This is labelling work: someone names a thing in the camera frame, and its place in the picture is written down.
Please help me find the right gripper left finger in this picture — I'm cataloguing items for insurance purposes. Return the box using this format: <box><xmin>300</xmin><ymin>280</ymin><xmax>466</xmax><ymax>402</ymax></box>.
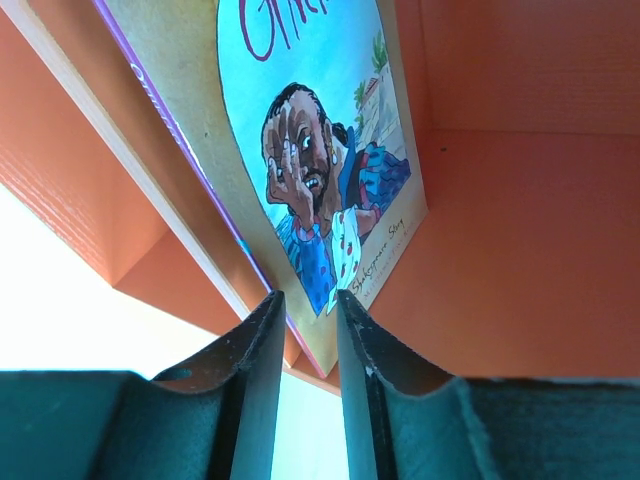
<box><xmin>1</xmin><ymin>291</ymin><xmax>285</xmax><ymax>479</ymax></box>

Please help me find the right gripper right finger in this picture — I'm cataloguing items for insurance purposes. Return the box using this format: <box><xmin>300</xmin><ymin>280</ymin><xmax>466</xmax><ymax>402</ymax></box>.
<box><xmin>337</xmin><ymin>290</ymin><xmax>639</xmax><ymax>479</ymax></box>

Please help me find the orange Othello book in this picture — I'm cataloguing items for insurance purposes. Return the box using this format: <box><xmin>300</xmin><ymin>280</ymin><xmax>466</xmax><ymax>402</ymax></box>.
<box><xmin>92</xmin><ymin>0</ymin><xmax>430</xmax><ymax>380</ymax></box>

